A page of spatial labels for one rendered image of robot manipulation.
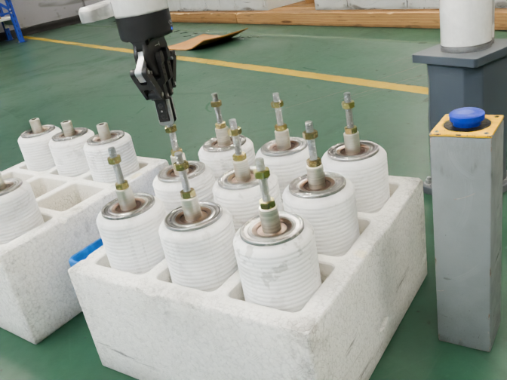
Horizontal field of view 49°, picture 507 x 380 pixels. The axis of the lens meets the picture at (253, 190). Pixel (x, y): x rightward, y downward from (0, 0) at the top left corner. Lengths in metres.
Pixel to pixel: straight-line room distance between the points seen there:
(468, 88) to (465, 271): 0.45
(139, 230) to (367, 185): 0.32
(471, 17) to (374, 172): 0.42
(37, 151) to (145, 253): 0.58
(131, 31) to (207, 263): 0.32
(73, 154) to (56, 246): 0.26
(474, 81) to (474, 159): 0.44
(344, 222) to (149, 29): 0.36
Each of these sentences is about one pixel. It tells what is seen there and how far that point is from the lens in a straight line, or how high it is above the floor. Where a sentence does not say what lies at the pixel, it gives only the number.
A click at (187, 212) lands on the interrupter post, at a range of 0.70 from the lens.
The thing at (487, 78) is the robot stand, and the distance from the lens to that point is 1.12.
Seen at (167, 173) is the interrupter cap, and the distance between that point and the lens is 0.87.
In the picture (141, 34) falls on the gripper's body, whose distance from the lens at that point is 0.78.
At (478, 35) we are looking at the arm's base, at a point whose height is 0.33.
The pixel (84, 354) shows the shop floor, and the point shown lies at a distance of 0.97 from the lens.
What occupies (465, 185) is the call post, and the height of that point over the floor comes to 0.25.
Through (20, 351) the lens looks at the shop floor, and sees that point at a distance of 1.04.
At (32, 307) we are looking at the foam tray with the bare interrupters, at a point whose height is 0.07.
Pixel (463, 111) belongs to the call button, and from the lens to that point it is 0.71.
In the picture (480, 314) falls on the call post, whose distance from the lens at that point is 0.80.
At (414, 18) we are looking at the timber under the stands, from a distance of 3.06.
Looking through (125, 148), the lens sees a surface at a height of 0.23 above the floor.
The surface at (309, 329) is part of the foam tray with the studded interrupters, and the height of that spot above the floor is 0.18.
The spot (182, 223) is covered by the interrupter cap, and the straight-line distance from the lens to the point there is 0.70.
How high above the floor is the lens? 0.56
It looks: 24 degrees down
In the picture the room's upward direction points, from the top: 11 degrees counter-clockwise
